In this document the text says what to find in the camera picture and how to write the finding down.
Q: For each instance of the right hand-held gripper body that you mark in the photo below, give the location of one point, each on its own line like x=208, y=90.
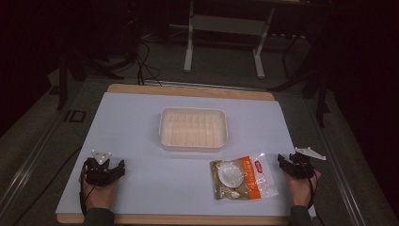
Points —
x=302, y=168

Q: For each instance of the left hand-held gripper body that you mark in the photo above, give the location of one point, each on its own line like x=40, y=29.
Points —
x=98, y=175

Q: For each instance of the person's left hand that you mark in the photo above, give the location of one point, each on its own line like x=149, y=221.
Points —
x=98, y=196

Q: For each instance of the person's right hand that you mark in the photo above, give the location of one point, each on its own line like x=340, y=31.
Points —
x=299, y=191

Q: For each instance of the white table mat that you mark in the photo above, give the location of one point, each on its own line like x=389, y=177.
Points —
x=147, y=175

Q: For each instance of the clear orange-labelled snack packet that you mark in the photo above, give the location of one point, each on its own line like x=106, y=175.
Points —
x=243, y=177

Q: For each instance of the black metal stand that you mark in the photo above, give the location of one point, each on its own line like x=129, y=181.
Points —
x=320, y=88

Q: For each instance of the white plastic tray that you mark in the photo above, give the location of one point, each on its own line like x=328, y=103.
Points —
x=193, y=129

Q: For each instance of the white metal stand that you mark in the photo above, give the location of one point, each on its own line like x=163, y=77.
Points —
x=226, y=28

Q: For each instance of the metal floor rail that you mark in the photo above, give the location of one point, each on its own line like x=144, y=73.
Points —
x=29, y=163
x=340, y=175

